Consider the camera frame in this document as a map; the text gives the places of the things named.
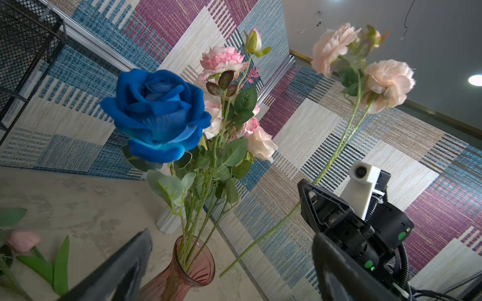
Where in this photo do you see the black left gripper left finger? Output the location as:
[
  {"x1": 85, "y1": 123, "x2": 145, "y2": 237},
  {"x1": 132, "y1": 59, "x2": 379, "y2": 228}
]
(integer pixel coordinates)
[{"x1": 60, "y1": 229, "x2": 153, "y2": 300}]

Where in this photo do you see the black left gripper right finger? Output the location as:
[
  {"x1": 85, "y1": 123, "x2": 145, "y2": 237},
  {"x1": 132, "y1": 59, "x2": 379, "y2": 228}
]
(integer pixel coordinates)
[{"x1": 312, "y1": 233, "x2": 398, "y2": 300}]

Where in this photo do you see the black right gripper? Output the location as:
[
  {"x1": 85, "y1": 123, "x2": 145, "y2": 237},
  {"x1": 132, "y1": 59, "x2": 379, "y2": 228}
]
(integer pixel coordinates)
[{"x1": 297, "y1": 179, "x2": 380, "y2": 271}]

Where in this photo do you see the red glass vase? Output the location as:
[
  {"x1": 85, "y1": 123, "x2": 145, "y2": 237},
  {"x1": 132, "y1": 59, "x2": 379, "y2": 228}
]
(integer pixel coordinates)
[{"x1": 139, "y1": 237, "x2": 215, "y2": 301}]

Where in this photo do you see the pink rose spray stem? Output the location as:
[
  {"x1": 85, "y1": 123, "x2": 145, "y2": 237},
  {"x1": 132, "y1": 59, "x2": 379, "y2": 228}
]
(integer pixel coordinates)
[{"x1": 233, "y1": 105, "x2": 279, "y2": 242}]

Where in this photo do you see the pale peach carnation spray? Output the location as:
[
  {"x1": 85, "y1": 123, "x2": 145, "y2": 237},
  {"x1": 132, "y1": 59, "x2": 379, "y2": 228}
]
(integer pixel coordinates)
[{"x1": 234, "y1": 23, "x2": 415, "y2": 265}]

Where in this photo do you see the blue rose stem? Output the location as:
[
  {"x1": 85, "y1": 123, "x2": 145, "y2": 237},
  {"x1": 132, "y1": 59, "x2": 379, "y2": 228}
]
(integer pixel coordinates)
[{"x1": 100, "y1": 69, "x2": 212, "y2": 265}]

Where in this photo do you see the pink carnation spray stem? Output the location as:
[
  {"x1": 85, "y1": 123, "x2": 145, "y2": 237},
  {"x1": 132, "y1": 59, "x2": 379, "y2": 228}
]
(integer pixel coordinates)
[{"x1": 197, "y1": 28, "x2": 274, "y2": 257}]

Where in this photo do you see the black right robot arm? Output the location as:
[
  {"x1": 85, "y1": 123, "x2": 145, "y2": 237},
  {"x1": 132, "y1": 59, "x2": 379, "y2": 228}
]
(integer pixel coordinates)
[{"x1": 297, "y1": 172, "x2": 452, "y2": 300}]

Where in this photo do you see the pile of artificial flowers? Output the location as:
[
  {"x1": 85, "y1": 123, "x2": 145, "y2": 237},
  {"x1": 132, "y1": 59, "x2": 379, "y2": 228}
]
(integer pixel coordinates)
[{"x1": 1, "y1": 207, "x2": 33, "y2": 300}]

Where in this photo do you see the pink tulip with leaves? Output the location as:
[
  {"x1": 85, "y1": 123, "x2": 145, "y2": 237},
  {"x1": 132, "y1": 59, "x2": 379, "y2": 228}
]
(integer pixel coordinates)
[{"x1": 7, "y1": 230, "x2": 70, "y2": 297}]

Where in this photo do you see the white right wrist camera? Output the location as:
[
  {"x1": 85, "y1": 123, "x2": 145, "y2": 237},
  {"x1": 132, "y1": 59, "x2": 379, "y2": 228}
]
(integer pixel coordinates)
[{"x1": 340, "y1": 161, "x2": 392, "y2": 221}]

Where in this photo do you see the black wire shelf rack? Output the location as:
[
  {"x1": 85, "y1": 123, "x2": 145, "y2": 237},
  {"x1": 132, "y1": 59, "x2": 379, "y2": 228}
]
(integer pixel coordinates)
[{"x1": 1, "y1": 1, "x2": 67, "y2": 142}]

